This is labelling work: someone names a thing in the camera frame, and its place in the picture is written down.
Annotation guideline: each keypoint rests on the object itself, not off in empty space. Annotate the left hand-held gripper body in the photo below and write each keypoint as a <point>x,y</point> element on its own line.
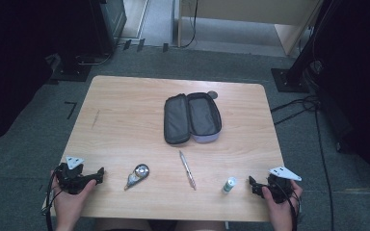
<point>70,176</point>

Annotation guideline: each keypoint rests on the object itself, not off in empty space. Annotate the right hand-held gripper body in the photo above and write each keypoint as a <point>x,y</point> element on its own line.
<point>281,189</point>

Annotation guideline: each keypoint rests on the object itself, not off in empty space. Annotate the white green glue stick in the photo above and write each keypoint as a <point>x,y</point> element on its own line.
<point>229,185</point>

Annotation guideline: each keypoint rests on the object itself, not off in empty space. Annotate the silver pen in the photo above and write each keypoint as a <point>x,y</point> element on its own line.
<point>187,170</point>

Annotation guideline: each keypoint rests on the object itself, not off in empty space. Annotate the grey zip pencil case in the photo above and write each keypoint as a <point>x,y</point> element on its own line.
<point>176,120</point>

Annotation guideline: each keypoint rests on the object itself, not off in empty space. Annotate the person's right hand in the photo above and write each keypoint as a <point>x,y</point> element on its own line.
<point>282,213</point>

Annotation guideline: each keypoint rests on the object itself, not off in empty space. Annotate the person's left hand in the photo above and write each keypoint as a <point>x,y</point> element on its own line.
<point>67,205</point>

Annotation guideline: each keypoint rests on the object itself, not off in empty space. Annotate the dark round table grommet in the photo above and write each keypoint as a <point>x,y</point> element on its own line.
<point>213,94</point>

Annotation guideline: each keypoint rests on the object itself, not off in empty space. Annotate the black stand with square base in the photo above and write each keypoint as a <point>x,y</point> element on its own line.
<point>72,70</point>

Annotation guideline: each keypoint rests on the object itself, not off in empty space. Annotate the black slanted stand with base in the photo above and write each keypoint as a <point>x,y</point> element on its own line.
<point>290,78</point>

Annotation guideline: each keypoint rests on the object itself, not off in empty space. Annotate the dark curtain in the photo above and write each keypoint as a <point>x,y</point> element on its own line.
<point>359,80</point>
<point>9,64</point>

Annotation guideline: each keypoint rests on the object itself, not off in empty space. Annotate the black cabinet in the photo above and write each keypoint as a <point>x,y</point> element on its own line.
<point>109,22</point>

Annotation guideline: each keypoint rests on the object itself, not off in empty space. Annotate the light wooden desk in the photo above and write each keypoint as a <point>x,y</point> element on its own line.
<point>247,11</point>

